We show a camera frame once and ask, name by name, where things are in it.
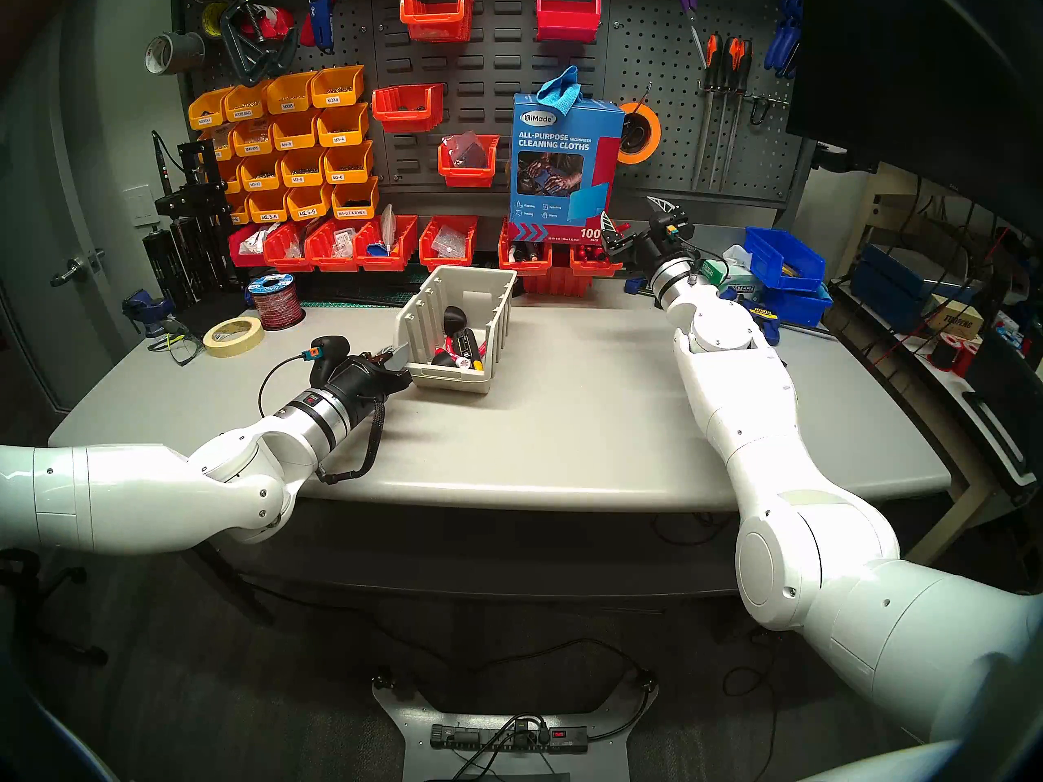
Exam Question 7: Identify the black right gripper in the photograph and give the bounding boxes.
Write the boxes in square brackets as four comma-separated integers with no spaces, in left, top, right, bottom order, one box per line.
[601,193,696,275]

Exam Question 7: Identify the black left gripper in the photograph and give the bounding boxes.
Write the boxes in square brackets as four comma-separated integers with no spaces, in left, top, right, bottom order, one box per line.
[310,335,414,431]

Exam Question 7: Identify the beige plastic storage bin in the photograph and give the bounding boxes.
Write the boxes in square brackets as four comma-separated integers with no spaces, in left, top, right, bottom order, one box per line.
[395,265,519,395]

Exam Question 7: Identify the blue cleaning cloths box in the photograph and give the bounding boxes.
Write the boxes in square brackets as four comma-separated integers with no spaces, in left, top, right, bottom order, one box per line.
[511,94,626,248]

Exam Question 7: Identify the green white Kimtech wipes box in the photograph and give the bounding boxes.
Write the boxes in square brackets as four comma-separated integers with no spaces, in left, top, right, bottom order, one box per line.
[701,247,764,301]

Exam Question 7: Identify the brown cardboard box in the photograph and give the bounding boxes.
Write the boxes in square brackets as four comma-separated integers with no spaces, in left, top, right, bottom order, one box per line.
[929,296,985,341]

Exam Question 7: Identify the red tool with black knobs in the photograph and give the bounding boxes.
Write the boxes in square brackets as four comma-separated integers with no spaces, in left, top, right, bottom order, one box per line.
[432,306,471,370]

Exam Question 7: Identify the black tool with yellow end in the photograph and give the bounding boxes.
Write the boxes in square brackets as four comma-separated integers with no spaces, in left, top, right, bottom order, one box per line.
[451,327,488,373]

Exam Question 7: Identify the orange tape roll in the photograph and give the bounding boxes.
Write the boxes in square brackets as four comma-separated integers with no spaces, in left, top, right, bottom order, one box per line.
[617,100,662,166]

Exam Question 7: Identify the green cutting mat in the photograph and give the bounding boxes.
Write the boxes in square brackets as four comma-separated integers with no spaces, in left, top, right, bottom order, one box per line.
[300,267,408,311]

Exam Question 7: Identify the stack of red bins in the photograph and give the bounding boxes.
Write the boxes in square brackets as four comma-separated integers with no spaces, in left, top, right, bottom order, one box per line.
[521,267,597,299]

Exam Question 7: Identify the blue microfibre cloth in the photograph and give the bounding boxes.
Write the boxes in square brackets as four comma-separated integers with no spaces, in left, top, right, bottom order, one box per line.
[534,65,582,115]

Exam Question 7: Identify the blue plastic bin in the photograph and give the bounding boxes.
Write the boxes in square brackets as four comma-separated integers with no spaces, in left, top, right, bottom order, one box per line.
[758,286,834,327]
[744,226,826,292]

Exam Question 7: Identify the orange bin labelled HEX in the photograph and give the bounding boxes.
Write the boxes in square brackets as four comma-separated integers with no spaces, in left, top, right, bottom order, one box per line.
[331,177,381,222]

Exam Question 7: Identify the blue bar clamp yellow label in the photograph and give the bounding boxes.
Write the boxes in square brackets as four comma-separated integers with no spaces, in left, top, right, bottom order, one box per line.
[743,298,838,347]

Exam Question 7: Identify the orange black screwdriver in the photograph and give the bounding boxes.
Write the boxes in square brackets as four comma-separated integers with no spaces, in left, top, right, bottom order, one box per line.
[725,41,755,172]
[693,33,724,191]
[711,37,745,191]

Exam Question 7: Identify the orange bin labelled M2.5-5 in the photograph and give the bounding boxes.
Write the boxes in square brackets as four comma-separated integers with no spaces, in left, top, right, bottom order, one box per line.
[285,183,335,222]

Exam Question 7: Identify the beige masking tape roll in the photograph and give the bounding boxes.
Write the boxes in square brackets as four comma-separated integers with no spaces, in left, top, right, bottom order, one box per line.
[202,316,264,359]

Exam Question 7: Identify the dark red shelf bin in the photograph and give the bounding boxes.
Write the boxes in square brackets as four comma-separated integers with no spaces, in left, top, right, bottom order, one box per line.
[228,225,271,269]

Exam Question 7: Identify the orange bin labelled M3-6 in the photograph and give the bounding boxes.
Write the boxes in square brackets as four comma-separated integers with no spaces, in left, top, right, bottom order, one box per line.
[323,140,375,186]

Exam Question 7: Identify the orange bin labelled M2.5-6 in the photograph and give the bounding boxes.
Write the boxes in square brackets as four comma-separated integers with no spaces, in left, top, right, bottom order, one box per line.
[247,188,290,226]

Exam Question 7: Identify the dark grey pegboard panel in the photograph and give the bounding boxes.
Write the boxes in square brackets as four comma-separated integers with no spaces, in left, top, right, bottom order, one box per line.
[171,0,816,215]

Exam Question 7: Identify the orange bin labelled M3-8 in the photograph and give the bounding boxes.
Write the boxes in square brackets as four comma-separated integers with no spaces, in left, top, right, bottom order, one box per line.
[279,147,328,189]

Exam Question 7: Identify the clear safety glasses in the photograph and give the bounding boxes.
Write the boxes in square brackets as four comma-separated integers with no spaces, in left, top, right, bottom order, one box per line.
[147,320,206,367]

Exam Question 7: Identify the orange bin labelled M3-12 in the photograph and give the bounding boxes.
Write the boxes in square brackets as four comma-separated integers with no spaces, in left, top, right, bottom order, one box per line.
[239,153,284,192]

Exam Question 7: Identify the orange bin labelled M3-4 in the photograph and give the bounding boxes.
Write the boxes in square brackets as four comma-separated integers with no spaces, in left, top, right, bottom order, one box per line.
[316,103,370,148]

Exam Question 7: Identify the orange bin labelled M4-6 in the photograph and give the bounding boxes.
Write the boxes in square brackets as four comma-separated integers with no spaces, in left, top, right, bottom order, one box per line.
[271,111,322,152]

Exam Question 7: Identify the black tool rack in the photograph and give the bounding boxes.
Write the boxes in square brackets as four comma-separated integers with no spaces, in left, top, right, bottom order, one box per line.
[143,218,217,309]

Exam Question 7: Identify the blue bench vise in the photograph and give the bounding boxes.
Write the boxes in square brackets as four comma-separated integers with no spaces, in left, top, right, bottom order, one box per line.
[122,290,176,337]

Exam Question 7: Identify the dark blue case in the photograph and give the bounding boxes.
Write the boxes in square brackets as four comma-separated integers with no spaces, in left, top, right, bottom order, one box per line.
[852,243,930,310]

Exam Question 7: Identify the black press stand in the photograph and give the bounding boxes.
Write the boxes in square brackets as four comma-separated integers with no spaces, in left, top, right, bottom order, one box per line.
[155,139,231,301]

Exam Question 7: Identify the orange bin labelled M4X4X6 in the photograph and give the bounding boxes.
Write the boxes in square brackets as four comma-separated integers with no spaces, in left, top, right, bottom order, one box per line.
[232,119,275,158]

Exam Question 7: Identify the orange bin labelled M3X6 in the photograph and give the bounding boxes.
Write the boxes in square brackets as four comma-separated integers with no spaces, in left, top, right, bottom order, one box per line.
[310,64,366,110]

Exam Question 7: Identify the black table leg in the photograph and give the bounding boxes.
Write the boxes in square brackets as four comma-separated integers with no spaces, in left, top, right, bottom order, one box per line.
[196,544,274,626]

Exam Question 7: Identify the orange bin labelled M3X8 BAD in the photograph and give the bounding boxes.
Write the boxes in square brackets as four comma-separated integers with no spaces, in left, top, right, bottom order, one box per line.
[224,81,271,125]

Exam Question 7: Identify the black soldering pen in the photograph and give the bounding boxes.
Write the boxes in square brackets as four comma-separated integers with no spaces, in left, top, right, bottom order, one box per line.
[152,130,176,199]

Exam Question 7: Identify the orange bin labelled M3X5X4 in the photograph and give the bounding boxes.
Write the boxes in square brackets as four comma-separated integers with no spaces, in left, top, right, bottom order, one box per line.
[188,88,235,131]

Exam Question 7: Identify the black monitor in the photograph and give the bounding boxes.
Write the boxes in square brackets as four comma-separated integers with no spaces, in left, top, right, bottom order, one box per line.
[786,0,1043,244]

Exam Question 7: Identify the dark grey C-clamp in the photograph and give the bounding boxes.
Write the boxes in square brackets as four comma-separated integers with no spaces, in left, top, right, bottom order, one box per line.
[257,27,300,82]
[218,0,274,87]

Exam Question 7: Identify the red tape roll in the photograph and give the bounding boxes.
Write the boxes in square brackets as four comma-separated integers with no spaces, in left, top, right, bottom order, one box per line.
[249,5,296,42]

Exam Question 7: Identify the black power strip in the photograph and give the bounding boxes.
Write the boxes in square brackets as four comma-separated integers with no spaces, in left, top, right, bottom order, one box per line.
[430,723,589,755]

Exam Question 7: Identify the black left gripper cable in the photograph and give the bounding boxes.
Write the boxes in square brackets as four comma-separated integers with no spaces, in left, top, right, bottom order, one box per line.
[318,393,389,486]

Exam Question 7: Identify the red wire spool blue label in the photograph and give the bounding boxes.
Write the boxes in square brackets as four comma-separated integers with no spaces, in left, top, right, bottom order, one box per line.
[247,272,306,332]

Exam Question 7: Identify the orange-red wall bin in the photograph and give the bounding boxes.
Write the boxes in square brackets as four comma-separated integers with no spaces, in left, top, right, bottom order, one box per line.
[437,134,500,189]
[399,0,475,43]
[372,83,446,134]

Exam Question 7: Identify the crimson wall bin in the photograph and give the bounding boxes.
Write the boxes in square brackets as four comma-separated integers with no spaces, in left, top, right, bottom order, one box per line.
[535,0,603,43]

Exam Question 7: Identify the black monitor mount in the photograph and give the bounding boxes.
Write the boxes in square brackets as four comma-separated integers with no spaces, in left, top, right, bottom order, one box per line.
[815,141,882,176]

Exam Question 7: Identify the silver door lever handle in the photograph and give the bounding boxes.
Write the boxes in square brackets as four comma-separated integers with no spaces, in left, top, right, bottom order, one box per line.
[49,249,105,288]

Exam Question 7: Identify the small red black wire spool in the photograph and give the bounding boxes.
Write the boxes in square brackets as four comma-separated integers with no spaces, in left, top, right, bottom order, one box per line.
[931,332,980,380]

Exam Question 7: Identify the grey duct tape roll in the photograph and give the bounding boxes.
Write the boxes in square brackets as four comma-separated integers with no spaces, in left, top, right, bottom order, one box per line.
[145,31,206,77]

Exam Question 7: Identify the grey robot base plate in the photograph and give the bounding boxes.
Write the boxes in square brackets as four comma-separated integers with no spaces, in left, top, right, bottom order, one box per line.
[371,674,659,782]

